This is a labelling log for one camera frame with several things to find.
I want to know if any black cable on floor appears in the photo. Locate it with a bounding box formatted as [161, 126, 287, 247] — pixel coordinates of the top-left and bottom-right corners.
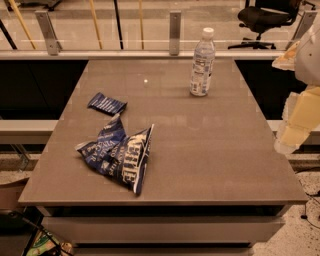
[295, 166, 320, 231]

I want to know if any black office chair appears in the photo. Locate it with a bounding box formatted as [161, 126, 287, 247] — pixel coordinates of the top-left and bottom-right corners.
[229, 0, 302, 49]

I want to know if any left metal railing bracket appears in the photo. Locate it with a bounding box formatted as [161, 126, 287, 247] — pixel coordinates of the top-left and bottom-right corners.
[35, 10, 62, 56]

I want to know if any clear plastic water bottle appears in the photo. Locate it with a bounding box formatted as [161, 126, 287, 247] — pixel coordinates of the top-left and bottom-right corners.
[190, 27, 215, 96]

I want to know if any middle metal railing bracket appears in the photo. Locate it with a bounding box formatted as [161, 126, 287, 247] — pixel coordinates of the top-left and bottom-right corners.
[169, 10, 181, 56]

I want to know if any large blue chip bag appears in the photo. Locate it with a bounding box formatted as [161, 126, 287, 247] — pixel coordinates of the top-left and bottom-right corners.
[75, 114, 154, 195]

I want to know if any green snack bag on floor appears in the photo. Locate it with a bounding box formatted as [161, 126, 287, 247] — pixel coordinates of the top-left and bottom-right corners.
[26, 230, 74, 256]

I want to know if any metal railing bracket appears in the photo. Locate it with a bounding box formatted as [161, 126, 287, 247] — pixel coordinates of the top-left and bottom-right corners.
[35, 10, 62, 56]
[169, 10, 181, 56]
[286, 10, 317, 49]

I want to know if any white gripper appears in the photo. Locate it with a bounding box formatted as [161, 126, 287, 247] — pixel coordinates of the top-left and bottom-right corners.
[272, 24, 320, 154]

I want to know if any small blue snack packet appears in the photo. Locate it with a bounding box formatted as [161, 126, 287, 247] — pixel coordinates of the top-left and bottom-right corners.
[87, 93, 127, 116]

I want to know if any right metal railing bracket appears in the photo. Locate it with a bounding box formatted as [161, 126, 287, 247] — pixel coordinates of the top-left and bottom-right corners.
[286, 10, 317, 49]

